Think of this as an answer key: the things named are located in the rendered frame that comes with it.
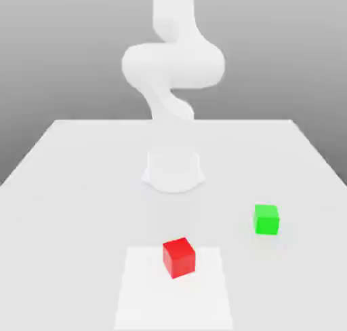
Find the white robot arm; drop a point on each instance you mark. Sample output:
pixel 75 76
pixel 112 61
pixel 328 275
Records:
pixel 173 65

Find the small red cube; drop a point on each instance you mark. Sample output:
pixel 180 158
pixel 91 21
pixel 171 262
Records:
pixel 179 258

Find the small green cube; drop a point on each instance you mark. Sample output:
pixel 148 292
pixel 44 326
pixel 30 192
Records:
pixel 266 220

